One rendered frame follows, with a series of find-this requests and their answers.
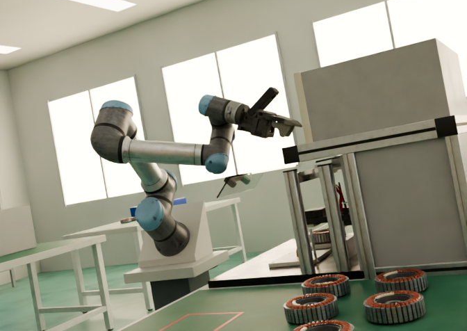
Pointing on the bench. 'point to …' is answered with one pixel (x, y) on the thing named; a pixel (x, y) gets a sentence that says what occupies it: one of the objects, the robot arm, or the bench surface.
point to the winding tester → (381, 91)
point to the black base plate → (283, 274)
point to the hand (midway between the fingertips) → (298, 122)
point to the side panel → (410, 206)
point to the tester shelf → (377, 139)
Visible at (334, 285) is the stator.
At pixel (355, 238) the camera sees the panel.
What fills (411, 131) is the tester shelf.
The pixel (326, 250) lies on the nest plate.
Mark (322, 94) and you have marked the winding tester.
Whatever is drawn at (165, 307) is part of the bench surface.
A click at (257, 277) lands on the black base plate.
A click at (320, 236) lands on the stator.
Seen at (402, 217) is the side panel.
